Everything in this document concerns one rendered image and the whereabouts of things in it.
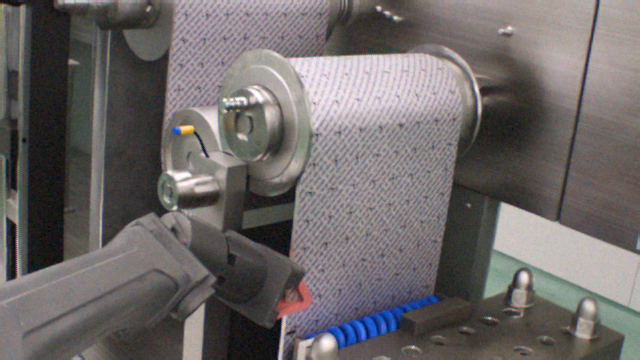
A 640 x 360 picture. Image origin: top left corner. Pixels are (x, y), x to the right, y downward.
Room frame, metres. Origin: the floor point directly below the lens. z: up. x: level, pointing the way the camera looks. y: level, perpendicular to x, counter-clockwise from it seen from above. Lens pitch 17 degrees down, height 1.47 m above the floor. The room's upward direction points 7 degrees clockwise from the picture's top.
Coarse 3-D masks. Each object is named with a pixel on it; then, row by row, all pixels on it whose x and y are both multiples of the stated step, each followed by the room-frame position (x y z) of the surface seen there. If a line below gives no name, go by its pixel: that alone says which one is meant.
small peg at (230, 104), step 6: (222, 102) 0.83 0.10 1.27; (228, 102) 0.83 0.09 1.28; (234, 102) 0.84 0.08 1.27; (240, 102) 0.84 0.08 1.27; (246, 102) 0.85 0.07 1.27; (222, 108) 0.83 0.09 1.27; (228, 108) 0.83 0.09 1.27; (234, 108) 0.84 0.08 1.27; (240, 108) 0.84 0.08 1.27; (246, 108) 0.85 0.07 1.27
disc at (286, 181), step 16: (240, 64) 0.89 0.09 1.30; (256, 64) 0.88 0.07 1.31; (272, 64) 0.86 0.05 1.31; (288, 64) 0.84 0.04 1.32; (224, 80) 0.91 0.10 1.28; (288, 80) 0.84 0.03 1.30; (224, 96) 0.91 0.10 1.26; (304, 96) 0.82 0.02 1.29; (304, 112) 0.82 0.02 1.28; (304, 128) 0.82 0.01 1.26; (224, 144) 0.91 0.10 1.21; (304, 144) 0.82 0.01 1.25; (304, 160) 0.81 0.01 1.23; (288, 176) 0.83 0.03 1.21; (256, 192) 0.86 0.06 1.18; (272, 192) 0.84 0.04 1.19
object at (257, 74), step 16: (240, 80) 0.89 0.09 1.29; (256, 80) 0.87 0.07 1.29; (272, 80) 0.85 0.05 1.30; (288, 96) 0.83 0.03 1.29; (464, 96) 1.00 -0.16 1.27; (288, 112) 0.83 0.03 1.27; (464, 112) 1.00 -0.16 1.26; (288, 128) 0.83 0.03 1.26; (288, 144) 0.83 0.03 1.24; (240, 160) 0.88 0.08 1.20; (272, 160) 0.84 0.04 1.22; (288, 160) 0.83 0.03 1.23; (256, 176) 0.86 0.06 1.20; (272, 176) 0.84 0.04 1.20
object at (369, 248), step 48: (336, 192) 0.86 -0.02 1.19; (384, 192) 0.91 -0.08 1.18; (432, 192) 0.96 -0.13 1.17; (336, 240) 0.86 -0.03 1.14; (384, 240) 0.91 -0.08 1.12; (432, 240) 0.97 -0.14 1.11; (336, 288) 0.87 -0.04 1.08; (384, 288) 0.92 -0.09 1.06; (432, 288) 0.98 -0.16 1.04; (288, 336) 0.83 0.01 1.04
